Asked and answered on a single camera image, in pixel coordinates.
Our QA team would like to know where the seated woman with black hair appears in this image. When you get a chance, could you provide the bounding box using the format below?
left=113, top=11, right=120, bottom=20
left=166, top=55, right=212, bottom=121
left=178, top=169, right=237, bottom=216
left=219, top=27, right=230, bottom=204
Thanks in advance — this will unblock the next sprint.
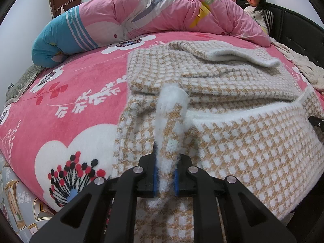
left=244, top=0, right=274, bottom=35

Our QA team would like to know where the cream fluffy throw blanket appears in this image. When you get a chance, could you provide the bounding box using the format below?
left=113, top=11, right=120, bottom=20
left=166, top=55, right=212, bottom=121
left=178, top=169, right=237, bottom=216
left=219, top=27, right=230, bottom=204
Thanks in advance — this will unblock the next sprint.
left=270, top=38, right=323, bottom=95

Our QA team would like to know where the beige white houndstooth coat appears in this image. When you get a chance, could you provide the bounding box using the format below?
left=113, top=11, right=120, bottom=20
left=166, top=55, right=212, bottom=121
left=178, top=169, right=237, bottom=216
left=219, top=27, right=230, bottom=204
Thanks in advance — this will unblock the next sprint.
left=113, top=40, right=323, bottom=242

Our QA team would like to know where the patterned bed skirt sheet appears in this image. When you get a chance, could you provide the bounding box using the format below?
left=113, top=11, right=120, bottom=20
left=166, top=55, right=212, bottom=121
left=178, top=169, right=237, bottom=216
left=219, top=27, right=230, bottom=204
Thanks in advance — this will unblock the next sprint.
left=0, top=155, right=55, bottom=242

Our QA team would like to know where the pink blue cartoon duvet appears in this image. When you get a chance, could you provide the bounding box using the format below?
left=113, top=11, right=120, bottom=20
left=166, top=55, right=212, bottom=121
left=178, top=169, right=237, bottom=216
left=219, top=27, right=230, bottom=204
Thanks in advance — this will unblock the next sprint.
left=31, top=0, right=270, bottom=68

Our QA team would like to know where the black padded headboard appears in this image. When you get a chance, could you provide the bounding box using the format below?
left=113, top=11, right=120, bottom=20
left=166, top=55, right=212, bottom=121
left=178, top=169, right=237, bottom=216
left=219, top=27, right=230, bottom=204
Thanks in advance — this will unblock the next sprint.
left=249, top=0, right=323, bottom=67

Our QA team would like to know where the grey green mattress edge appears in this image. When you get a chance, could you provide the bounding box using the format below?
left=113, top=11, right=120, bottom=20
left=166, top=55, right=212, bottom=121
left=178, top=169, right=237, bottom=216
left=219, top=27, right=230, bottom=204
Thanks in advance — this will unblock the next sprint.
left=5, top=64, right=45, bottom=107

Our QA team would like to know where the pink floral fleece blanket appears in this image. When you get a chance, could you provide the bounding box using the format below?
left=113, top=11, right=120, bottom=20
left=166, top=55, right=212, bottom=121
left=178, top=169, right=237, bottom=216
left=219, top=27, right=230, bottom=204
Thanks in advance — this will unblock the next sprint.
left=0, top=31, right=324, bottom=212

